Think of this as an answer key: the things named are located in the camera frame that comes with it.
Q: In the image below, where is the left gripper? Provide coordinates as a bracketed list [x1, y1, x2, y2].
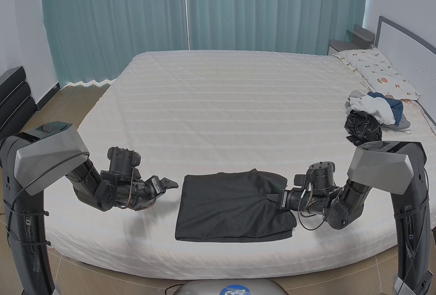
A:
[145, 176, 167, 204]

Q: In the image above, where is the pile of clothes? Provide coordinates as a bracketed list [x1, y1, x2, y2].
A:
[346, 91, 411, 133]

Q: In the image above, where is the black T-shirt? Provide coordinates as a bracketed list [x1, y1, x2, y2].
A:
[174, 168, 297, 243]

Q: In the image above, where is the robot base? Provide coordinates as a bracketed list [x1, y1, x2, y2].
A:
[172, 279, 287, 295]

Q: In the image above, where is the white printed pillow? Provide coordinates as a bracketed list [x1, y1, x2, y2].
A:
[332, 48, 421, 101]

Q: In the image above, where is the grey bedside table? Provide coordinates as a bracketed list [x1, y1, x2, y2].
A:
[329, 24, 375, 55]

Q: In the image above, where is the shiny black garment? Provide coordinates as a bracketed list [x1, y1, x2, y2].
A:
[344, 110, 383, 147]

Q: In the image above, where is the black chest of drawers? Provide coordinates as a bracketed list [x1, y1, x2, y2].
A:
[0, 66, 36, 141]

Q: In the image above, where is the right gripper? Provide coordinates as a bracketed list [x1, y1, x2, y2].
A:
[277, 188, 302, 210]

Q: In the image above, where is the bed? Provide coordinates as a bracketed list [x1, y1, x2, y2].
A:
[44, 16, 436, 280]

